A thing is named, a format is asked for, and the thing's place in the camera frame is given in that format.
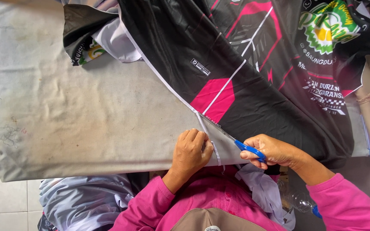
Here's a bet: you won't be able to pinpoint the person's right hand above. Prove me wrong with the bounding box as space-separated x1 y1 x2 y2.
240 134 302 170

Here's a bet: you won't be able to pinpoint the person's left hand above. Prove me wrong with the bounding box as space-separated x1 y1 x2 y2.
172 128 215 175

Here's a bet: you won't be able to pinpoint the white fabric edge strip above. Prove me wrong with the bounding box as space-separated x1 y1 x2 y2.
196 112 222 167

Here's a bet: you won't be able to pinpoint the blue handled scissors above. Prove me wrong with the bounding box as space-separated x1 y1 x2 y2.
198 112 267 163

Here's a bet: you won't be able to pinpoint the white fabric scrap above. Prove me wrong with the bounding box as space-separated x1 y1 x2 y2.
235 164 297 231

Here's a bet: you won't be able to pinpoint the black pink printed jersey fabric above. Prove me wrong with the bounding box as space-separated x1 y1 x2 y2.
118 0 370 169

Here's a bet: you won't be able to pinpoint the person's pink shirt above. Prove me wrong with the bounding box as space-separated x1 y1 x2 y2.
109 165 289 231

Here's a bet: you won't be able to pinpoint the clear plastic bottle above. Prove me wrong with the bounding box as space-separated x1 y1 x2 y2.
277 179 322 219

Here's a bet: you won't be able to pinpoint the tan cap brim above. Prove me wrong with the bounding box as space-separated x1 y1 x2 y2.
170 207 268 231

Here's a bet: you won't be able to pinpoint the heap of white fabric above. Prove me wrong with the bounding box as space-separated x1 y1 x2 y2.
39 173 135 231

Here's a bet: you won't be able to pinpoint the grey table cover cloth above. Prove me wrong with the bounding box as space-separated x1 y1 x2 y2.
0 0 370 183

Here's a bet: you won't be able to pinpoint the white fabric piece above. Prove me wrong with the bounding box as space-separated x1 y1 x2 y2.
91 17 143 63

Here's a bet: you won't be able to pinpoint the black green printed fabric piece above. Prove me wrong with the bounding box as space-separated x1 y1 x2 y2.
63 4 120 67

